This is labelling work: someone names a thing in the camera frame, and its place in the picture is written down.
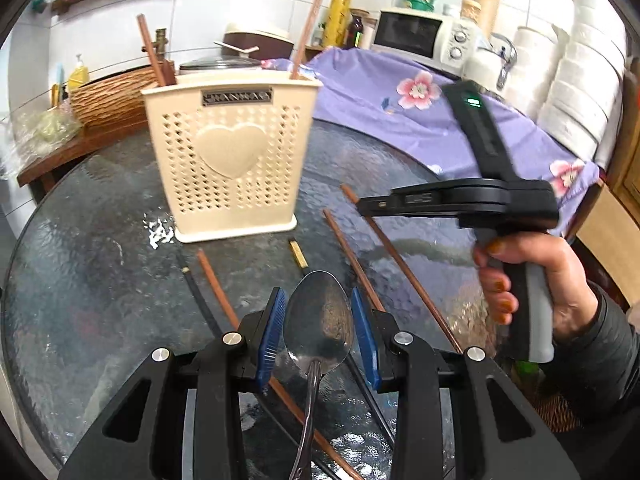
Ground blue toothbrush set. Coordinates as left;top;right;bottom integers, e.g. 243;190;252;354
50;65;68;108

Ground black chopstick gold end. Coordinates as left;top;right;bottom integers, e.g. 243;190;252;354
288;239;397;445

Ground brown wooden chopstick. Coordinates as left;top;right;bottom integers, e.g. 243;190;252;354
291;0;323;81
340;183;463;356
196;250;365;480
136;14;177;86
322;209;386;313

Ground ornate silver spoon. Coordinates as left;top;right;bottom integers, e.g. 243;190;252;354
282;270;356;480

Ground purple floral cloth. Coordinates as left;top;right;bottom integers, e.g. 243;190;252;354
260;47;601;231

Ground brown glass bottle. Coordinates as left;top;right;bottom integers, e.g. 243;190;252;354
346;10;366;50

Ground white microwave oven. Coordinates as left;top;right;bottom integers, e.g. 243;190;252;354
370;7;483;66

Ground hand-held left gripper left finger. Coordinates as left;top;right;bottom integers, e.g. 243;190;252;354
59;287;290;480

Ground white pot with glass lid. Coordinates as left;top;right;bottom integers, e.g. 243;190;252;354
178;56;263;77

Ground black chopstick silver band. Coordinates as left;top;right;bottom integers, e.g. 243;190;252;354
172;252;346;480

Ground yellow soap dispenser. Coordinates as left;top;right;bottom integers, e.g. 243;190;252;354
67;52;91;91

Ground person's right forearm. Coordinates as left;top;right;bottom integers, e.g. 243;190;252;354
545;280;640;461

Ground white kettle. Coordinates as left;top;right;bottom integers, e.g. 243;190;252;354
462;32;518;93

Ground stack of white paper rolls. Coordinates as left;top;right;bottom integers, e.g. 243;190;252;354
502;0;628;171

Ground clear plastic bags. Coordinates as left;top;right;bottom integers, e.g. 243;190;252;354
0;105;83;171

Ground wicker textured wash basin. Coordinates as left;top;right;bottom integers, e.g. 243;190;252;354
67;60;176;128

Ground yellow roll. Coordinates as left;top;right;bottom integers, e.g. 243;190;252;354
322;0;353;50

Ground brown cardboard box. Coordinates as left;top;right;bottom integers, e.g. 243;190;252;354
565;125;640;311

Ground brass faucet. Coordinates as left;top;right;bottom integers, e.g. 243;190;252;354
152;27;169;68

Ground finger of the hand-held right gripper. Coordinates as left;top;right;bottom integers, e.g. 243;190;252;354
357;185;453;218

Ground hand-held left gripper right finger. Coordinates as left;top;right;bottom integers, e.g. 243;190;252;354
350;287;583;480

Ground wooden counter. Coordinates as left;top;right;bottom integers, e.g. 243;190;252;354
17;120;151;196

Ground white rice paddle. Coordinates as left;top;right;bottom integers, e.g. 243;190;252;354
214;41;261;57

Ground brown and white rice cooker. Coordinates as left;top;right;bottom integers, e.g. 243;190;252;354
222;22;296;61

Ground cream plastic utensil holder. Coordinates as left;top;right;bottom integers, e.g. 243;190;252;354
140;71;323;245

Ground person's right hand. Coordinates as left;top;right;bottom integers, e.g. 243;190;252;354
472;234;601;346

